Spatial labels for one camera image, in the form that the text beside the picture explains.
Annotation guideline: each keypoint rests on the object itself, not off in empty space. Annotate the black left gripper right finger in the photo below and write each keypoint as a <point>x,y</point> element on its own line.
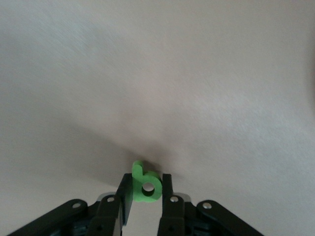
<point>177,216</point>

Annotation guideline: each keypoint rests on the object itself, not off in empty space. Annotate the green small letter b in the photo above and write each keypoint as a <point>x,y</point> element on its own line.
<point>137,177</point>

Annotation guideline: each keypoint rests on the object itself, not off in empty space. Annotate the brown table mat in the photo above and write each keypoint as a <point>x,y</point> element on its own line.
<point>157,61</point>

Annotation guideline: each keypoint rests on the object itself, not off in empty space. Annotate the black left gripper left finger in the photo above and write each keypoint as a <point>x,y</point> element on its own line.
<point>103,216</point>

